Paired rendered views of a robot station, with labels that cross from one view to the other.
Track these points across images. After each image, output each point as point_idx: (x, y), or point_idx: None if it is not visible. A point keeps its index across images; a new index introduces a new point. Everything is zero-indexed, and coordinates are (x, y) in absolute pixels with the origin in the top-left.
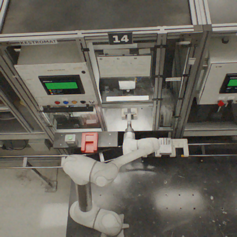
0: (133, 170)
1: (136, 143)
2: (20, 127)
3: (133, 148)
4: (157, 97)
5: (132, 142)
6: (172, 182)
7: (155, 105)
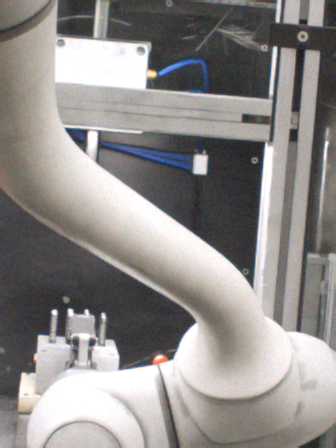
0: None
1: (152, 365)
2: None
3: (126, 383)
4: (305, 11)
5: (113, 371)
6: None
7: (288, 113)
